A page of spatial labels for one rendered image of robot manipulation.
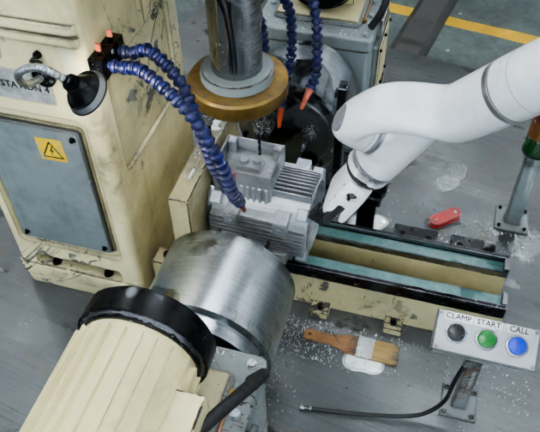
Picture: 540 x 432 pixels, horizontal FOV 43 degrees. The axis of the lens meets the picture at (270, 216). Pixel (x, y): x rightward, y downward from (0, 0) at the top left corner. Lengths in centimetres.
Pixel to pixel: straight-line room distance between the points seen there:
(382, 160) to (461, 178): 73
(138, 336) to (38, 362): 71
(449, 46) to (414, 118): 278
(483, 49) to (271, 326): 284
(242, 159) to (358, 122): 37
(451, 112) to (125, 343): 53
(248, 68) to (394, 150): 28
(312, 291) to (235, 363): 50
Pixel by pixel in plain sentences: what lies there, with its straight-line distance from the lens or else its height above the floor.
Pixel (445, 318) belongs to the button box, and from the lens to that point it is 123.
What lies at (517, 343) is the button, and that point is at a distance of 124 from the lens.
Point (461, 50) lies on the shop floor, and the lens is 379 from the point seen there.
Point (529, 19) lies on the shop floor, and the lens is 414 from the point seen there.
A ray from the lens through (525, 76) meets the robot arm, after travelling 91.
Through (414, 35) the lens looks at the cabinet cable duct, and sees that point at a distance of 379.
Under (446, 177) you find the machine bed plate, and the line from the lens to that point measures 186.
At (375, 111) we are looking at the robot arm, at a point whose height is 141.
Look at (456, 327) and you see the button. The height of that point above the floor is 107.
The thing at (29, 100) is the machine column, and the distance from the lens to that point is 123.
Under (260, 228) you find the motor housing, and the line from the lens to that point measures 137.
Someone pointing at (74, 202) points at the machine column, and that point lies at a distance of 137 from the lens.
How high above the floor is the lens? 207
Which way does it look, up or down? 48 degrees down
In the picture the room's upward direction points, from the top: 1 degrees counter-clockwise
